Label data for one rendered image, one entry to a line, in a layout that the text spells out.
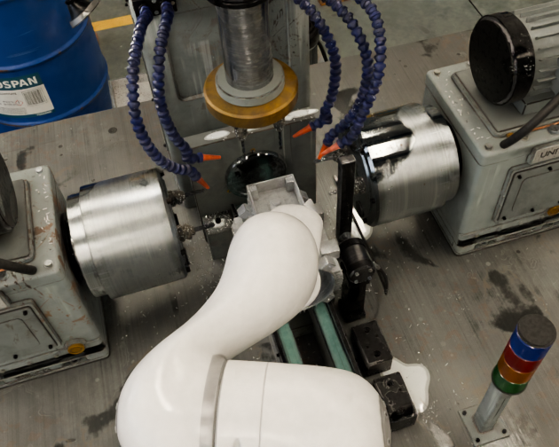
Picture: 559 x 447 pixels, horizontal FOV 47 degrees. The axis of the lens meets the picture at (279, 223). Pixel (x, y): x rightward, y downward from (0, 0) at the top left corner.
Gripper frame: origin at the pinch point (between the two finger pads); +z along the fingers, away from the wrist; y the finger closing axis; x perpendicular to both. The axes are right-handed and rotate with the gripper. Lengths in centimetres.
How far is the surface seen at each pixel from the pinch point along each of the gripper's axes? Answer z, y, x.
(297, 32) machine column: 7, 21, 52
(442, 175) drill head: 6.6, 42.1, 13.8
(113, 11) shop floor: 228, -22, 179
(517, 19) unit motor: -11, 59, 37
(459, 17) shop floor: 192, 156, 116
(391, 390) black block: 11.0, 19.3, -26.4
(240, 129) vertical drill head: -5.0, 1.8, 30.7
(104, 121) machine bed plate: 70, -29, 64
